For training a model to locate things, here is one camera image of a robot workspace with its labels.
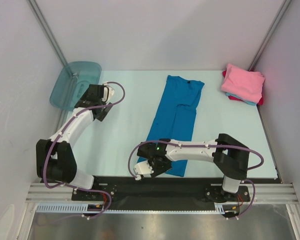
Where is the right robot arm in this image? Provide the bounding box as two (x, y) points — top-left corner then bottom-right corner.
(133, 133), (250, 201)

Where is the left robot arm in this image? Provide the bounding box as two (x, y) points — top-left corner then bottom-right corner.
(36, 84), (115, 200)

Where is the teal translucent plastic bin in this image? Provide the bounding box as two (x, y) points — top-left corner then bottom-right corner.
(49, 61), (102, 112)

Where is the light blue folded t-shirt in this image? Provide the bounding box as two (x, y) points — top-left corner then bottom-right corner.
(225, 92), (257, 106)

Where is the pink folded t-shirt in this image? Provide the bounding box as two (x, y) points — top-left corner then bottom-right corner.
(220, 62), (266, 103)

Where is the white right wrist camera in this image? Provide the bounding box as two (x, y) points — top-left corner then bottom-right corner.
(133, 161), (154, 181)

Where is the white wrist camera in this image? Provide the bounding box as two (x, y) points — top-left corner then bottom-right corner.
(102, 82), (115, 104)
(133, 161), (154, 181)

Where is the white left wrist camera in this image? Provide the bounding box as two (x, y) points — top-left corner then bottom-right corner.
(102, 82), (115, 104)

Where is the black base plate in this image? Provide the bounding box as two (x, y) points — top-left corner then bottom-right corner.
(68, 176), (253, 211)

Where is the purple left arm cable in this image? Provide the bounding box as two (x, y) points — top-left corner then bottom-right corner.
(43, 81), (127, 221)

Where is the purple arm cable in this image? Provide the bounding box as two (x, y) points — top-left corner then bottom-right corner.
(43, 81), (127, 221)
(128, 140), (265, 221)

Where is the white slotted cable duct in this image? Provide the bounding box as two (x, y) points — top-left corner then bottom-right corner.
(36, 203), (238, 215)

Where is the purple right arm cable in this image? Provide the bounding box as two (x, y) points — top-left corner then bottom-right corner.
(128, 140), (265, 221)

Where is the left aluminium frame post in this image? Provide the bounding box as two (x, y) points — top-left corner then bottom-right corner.
(26, 0), (68, 67)

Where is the aluminium frame post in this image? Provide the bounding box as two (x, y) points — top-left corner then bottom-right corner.
(247, 0), (294, 71)
(26, 0), (68, 67)

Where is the aluminium front rail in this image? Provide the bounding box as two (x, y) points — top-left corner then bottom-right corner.
(25, 183), (299, 205)

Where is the right aluminium frame post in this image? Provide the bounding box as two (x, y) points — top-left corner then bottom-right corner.
(247, 0), (294, 71)

